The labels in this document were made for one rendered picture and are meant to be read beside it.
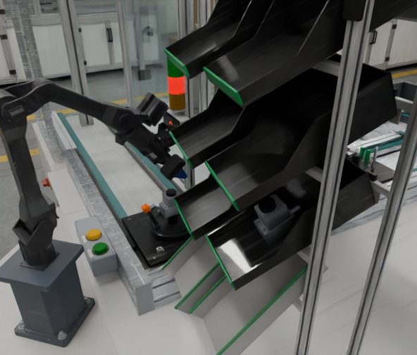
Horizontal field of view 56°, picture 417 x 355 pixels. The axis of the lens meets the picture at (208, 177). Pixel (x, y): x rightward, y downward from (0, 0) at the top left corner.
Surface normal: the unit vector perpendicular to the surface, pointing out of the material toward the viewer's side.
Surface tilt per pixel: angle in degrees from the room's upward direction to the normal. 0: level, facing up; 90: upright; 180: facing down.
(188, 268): 45
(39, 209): 60
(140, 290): 90
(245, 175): 25
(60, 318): 90
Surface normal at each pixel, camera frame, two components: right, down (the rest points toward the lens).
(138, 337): 0.00, -0.87
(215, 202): -0.40, -0.72
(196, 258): -0.67, -0.50
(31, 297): -0.26, 0.48
